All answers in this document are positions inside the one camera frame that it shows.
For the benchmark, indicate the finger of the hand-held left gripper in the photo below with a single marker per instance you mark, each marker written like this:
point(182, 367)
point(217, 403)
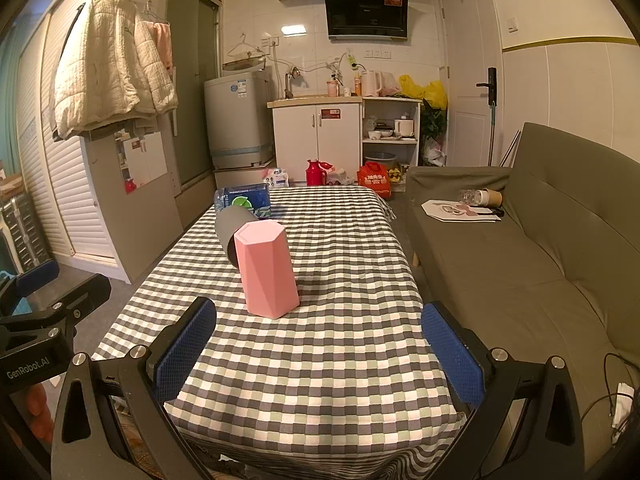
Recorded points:
point(82, 290)
point(40, 275)

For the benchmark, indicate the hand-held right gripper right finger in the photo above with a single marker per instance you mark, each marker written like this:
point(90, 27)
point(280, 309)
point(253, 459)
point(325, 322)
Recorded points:
point(452, 355)

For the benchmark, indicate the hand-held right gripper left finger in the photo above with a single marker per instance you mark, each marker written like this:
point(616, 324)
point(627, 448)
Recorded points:
point(184, 352)

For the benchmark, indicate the pink faceted cup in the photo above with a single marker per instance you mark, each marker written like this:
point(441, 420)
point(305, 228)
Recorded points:
point(265, 270)

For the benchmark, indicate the grey cup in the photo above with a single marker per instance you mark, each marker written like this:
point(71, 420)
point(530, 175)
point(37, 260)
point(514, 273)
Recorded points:
point(229, 230)

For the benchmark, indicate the brown paper cup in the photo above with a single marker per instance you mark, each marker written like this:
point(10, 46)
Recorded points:
point(491, 197)

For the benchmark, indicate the person's left hand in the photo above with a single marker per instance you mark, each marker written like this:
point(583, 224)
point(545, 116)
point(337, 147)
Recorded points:
point(39, 410)

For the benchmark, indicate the grey ribbed suitcase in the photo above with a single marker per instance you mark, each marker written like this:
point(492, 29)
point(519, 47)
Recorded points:
point(22, 232)

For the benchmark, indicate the white louvred wardrobe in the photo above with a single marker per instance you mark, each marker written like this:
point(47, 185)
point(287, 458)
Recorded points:
point(70, 185)

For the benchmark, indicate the olive green sofa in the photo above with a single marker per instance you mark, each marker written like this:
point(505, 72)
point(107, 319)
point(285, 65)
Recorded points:
point(525, 270)

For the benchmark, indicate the checkered tablecloth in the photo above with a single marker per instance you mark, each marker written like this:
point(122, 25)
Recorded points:
point(325, 350)

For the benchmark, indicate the white printed paper bag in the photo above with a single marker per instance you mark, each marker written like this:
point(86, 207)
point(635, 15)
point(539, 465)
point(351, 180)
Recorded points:
point(457, 211)

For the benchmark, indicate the clear crushed plastic bottle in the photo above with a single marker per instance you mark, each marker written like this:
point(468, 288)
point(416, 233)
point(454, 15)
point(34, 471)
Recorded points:
point(470, 196)

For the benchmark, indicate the white crumpled tissue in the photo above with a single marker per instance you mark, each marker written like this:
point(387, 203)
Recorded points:
point(622, 405)

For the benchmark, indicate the red shopping bag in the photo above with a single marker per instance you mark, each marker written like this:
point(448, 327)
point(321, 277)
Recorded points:
point(374, 179)

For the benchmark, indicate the white tissue pack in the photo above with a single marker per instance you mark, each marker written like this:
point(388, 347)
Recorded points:
point(276, 177)

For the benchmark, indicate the white quilted jacket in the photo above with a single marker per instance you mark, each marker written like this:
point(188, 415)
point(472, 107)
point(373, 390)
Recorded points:
point(100, 70)

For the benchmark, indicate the red thermos jug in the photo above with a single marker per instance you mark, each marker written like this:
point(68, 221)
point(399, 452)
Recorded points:
point(316, 174)

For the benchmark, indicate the grey washing machine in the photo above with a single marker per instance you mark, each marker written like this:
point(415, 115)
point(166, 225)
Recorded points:
point(235, 120)

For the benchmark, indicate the frosted glass sliding door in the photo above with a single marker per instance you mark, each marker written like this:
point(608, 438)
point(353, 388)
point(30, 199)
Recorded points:
point(192, 85)

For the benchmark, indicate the green potted plant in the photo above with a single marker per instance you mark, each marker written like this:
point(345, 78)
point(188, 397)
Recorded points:
point(434, 122)

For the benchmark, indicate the white sink cabinet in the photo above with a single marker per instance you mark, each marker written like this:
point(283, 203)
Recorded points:
point(315, 140)

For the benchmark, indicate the white open shelf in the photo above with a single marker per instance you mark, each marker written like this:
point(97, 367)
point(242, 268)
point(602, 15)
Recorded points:
point(390, 105)

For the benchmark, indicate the pink garment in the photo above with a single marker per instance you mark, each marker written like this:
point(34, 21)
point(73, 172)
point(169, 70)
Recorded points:
point(164, 45)

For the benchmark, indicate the yellow plastic bag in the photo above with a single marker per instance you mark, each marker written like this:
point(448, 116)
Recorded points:
point(425, 91)

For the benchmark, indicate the white electric kettle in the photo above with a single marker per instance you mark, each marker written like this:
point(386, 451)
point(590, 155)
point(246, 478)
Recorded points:
point(371, 84)

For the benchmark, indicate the orange bottle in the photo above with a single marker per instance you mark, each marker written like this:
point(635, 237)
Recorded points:
point(357, 85)

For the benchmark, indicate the metal faucet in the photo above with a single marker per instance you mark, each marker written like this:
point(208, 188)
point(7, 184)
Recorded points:
point(288, 82)

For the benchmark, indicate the pink soap bottle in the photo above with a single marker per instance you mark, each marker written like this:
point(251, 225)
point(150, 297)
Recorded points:
point(332, 87)

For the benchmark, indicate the white door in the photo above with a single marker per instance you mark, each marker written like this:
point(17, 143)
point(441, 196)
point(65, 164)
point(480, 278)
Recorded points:
point(467, 50)

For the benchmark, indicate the black range hood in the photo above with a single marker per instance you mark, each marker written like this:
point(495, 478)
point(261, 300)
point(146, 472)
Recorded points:
point(367, 10)

